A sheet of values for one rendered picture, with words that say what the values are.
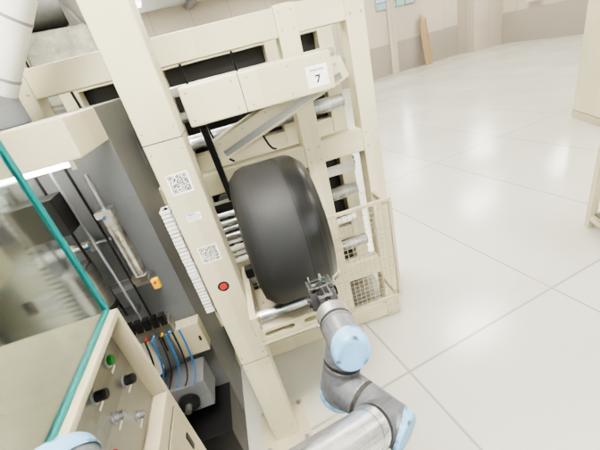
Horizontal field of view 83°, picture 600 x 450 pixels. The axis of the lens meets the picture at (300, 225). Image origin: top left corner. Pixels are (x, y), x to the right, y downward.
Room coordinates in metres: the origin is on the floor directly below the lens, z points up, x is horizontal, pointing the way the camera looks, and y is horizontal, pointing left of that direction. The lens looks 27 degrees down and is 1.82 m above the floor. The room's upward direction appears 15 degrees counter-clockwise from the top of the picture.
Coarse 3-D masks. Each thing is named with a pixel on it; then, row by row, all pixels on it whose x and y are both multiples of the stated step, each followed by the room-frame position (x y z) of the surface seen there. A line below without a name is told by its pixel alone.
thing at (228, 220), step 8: (216, 208) 1.66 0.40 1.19; (224, 208) 1.66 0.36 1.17; (232, 208) 1.67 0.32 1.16; (224, 216) 1.54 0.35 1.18; (232, 216) 1.67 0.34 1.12; (224, 224) 1.53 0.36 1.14; (232, 224) 1.55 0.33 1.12; (224, 232) 1.54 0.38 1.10; (232, 232) 1.54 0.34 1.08; (232, 240) 1.54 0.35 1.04; (240, 240) 1.54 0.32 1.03; (232, 248) 1.53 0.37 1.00; (240, 248) 1.53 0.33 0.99; (240, 256) 1.54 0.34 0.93
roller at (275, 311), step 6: (336, 288) 1.11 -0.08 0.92; (336, 294) 1.10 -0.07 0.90; (300, 300) 1.10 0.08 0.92; (276, 306) 1.09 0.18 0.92; (282, 306) 1.09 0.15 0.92; (288, 306) 1.08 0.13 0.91; (294, 306) 1.08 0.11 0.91; (300, 306) 1.08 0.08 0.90; (258, 312) 1.08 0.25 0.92; (264, 312) 1.08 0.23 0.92; (270, 312) 1.07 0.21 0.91; (276, 312) 1.07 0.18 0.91; (282, 312) 1.07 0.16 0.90; (264, 318) 1.07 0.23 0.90; (270, 318) 1.07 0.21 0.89
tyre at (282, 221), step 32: (288, 160) 1.22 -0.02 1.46; (256, 192) 1.09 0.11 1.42; (288, 192) 1.07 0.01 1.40; (256, 224) 1.01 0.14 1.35; (288, 224) 1.00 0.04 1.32; (320, 224) 1.00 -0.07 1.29; (256, 256) 0.97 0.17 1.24; (288, 256) 0.96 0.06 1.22; (320, 256) 0.97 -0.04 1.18; (288, 288) 0.97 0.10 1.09
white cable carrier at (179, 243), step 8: (168, 208) 1.17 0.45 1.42; (168, 216) 1.13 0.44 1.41; (168, 224) 1.13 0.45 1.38; (176, 224) 1.14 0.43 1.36; (176, 232) 1.13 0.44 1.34; (176, 240) 1.13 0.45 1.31; (184, 240) 1.16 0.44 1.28; (176, 248) 1.13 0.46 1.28; (184, 248) 1.13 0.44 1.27; (184, 256) 1.13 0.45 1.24; (184, 264) 1.13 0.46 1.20; (192, 264) 1.15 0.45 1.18; (192, 272) 1.13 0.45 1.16; (192, 280) 1.13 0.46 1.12; (200, 280) 1.15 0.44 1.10; (200, 288) 1.13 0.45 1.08; (200, 296) 1.13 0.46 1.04; (208, 296) 1.13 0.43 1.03; (208, 304) 1.13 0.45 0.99; (208, 312) 1.13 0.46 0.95
